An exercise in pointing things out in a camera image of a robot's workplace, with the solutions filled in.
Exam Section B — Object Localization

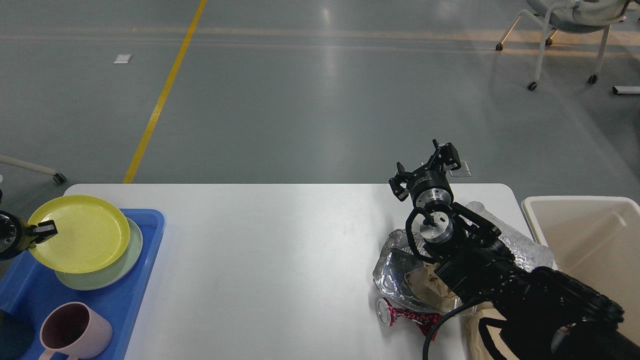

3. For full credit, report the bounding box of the crushed red can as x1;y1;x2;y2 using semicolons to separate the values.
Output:
375;297;442;337

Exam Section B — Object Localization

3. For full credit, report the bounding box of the pink mug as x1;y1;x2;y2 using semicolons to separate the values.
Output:
39;301;114;360

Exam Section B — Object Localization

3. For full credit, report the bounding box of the beige plastic bin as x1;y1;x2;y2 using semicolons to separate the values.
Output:
521;195;640;344

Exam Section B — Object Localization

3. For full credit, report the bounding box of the pale green plate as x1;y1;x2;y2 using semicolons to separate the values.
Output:
54;218;144;291

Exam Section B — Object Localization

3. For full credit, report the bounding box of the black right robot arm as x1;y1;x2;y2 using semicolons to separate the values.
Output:
389;140;639;360

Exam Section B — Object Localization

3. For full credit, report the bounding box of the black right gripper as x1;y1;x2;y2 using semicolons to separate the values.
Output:
389;139;462;208

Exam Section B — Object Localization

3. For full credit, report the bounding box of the brown paper bag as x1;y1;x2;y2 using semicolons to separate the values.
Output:
465;301;518;360

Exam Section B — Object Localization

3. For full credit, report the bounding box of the yellow plastic plate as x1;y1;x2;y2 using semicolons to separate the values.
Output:
28;194;131;274

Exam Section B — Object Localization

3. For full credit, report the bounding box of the crumpled silver foil wrapper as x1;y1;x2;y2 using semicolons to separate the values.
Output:
372;228;462;314

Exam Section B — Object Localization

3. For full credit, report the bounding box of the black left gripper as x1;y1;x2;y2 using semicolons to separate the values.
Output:
0;210;58;261

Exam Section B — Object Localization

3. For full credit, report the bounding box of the white office chair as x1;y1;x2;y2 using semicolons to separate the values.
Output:
494;0;631;92

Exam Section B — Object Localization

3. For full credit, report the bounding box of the white caster leg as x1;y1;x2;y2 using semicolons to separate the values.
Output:
0;155;67;185

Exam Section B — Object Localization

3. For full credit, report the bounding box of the blue plastic tray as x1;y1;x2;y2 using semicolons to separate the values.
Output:
0;208;165;360

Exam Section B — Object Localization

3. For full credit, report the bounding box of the floor outlet plate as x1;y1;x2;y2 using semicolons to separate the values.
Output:
448;160;473;178

